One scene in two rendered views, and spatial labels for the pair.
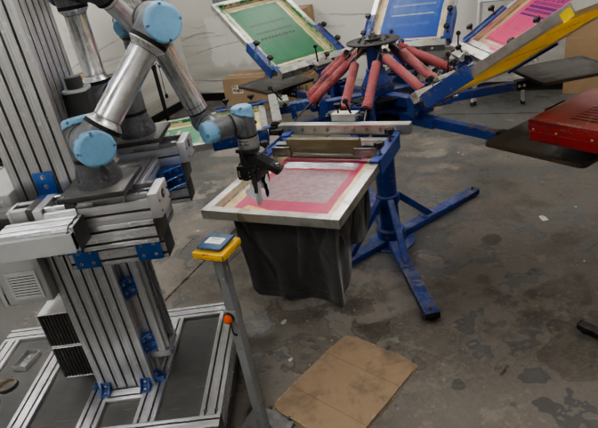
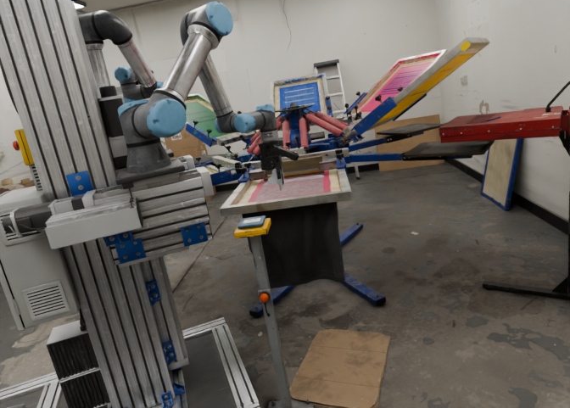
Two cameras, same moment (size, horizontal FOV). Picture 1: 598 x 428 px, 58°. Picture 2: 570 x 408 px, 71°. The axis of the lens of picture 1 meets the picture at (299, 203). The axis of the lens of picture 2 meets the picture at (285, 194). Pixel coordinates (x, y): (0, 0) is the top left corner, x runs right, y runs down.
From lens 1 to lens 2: 0.89 m
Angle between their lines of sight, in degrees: 23
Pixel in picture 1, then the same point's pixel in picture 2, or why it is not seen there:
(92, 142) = (169, 109)
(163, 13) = (221, 10)
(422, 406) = (411, 362)
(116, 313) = (141, 321)
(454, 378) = (421, 338)
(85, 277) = (112, 284)
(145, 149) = not seen: hidden behind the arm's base
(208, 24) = not seen: hidden behind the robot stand
